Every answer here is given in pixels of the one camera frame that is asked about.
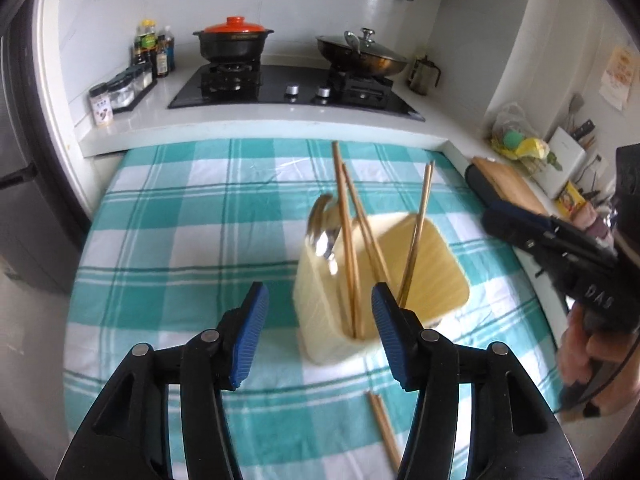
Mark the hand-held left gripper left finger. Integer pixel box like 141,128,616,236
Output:
55,281,270,480

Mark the steel kettle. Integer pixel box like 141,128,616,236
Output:
407,55,444,97

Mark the black gas stove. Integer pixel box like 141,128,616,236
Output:
167,62,427,124

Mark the wooden cutting board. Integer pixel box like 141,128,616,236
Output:
472,156,549,217

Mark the green label oil bottle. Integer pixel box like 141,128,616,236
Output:
136,20,159,67

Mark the white knife block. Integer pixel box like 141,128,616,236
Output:
544,127,587,199

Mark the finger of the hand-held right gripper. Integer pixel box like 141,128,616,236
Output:
491,202,554,234
481,213,547,254

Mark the black clay pot orange lid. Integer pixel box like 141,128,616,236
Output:
192,16,274,62

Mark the light bamboo chopstick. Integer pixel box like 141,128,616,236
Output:
366,391,401,473
342,162,393,286
400,161,435,308
342,200,364,338
371,393,404,468

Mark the grey refrigerator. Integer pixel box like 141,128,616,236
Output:
0,0,92,303

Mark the long-handled metal spoon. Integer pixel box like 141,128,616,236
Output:
306,194,342,243

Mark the cream ribbed utensil holder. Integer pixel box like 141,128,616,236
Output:
292,211,471,365

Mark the metal spatula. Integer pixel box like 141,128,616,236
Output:
566,93,586,132

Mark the black wok with glass lid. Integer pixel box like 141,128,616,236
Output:
315,27,409,79

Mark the person's right hand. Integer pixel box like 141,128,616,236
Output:
556,305,640,417

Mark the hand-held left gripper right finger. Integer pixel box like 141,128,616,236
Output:
371,281,586,480

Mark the teal plaid tablecloth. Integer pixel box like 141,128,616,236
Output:
62,137,561,480

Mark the paper notice on wall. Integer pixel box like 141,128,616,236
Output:
599,46,635,111

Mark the plastic bag with sponges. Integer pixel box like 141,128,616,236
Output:
489,102,552,172

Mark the yellow packet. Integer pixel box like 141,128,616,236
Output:
555,182,587,217

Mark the labelled spice jar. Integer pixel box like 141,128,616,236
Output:
88,83,115,129

